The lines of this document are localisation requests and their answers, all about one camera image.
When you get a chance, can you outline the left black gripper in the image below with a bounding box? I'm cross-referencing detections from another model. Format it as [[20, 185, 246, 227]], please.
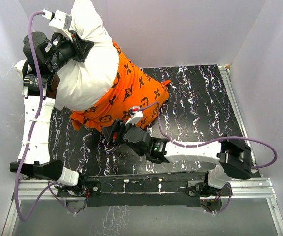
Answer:
[[47, 29, 94, 72]]

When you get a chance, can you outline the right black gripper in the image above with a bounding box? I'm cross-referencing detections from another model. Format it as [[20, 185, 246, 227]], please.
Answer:
[[102, 118, 137, 147]]

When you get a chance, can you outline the white pillow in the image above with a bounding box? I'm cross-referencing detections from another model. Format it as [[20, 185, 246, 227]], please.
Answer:
[[13, 0, 120, 112]]

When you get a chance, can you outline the orange patterned pillowcase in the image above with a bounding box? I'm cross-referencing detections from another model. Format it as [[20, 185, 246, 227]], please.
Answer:
[[70, 42, 171, 132]]

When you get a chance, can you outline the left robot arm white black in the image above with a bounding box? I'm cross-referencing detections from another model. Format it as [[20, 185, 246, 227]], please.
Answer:
[[9, 32, 94, 196]]

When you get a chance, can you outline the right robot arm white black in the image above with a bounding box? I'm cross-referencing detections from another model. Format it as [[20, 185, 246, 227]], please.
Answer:
[[102, 119, 252, 197]]

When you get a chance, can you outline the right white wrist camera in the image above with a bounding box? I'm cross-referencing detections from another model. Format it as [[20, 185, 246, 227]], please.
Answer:
[[125, 106, 143, 127]]

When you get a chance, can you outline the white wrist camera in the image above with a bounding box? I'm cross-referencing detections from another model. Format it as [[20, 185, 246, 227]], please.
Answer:
[[49, 10, 72, 41], [125, 106, 143, 127]]

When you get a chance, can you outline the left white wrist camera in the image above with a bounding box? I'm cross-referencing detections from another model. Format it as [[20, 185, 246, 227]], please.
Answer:
[[49, 10, 72, 41]]

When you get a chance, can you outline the aluminium frame rail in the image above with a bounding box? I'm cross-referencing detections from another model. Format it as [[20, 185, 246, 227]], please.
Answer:
[[3, 174, 283, 236]]

